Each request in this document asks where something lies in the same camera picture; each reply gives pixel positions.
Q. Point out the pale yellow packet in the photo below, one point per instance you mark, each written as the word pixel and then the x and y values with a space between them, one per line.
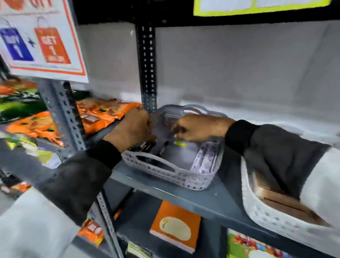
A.
pixel 136 251

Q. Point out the grey perforated plastic basket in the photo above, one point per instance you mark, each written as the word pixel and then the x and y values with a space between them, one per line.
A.
pixel 183 178

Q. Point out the small orange packet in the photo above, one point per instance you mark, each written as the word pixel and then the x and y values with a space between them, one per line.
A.
pixel 93 231

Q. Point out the yellow framed sign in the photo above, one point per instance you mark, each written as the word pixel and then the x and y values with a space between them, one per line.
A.
pixel 255 8

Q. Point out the person's right forearm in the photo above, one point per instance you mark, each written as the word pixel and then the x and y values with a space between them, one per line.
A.
pixel 281 159

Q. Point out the person's right fingers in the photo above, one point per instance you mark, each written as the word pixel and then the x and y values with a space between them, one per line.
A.
pixel 178 129

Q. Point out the white perforated plastic basket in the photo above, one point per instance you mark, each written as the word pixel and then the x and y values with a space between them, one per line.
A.
pixel 268 218

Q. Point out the yellow-green snack packet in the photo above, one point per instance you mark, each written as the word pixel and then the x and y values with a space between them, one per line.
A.
pixel 39 155

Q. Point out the grey slotted metal shelf rack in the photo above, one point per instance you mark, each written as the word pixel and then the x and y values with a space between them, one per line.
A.
pixel 212 203

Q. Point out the person's left fingers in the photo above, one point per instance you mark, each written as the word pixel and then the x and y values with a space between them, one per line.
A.
pixel 150 127

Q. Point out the brown packets stack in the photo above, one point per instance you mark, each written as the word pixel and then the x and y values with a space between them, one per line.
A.
pixel 281 202

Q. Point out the colourful green printed box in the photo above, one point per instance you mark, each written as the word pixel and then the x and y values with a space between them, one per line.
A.
pixel 247 246

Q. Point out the orange box with white oval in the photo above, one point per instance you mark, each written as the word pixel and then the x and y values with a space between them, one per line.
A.
pixel 175 226

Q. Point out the white promotional sign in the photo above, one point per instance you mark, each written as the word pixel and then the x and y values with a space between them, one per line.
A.
pixel 53 34

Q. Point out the person's left hand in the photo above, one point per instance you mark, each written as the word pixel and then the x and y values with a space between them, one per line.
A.
pixel 130 130

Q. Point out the small yellow label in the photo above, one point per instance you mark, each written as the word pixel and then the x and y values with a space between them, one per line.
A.
pixel 180 144

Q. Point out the pile of orange snack packets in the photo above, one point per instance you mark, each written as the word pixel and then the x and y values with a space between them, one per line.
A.
pixel 101 113

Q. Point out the purple patterned packet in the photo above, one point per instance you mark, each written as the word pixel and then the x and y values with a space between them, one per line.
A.
pixel 206 159

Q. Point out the black packets in basket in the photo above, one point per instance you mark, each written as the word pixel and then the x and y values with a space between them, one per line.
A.
pixel 148 148

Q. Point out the orange snack packet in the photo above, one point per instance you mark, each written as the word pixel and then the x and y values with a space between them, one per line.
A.
pixel 34 126

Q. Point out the green snack packets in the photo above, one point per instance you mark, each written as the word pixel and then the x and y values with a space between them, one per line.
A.
pixel 18 106

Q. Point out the person's right hand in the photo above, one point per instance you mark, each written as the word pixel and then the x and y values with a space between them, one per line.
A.
pixel 201 129

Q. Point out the person's left forearm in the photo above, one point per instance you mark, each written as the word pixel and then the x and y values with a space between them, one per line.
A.
pixel 66 186

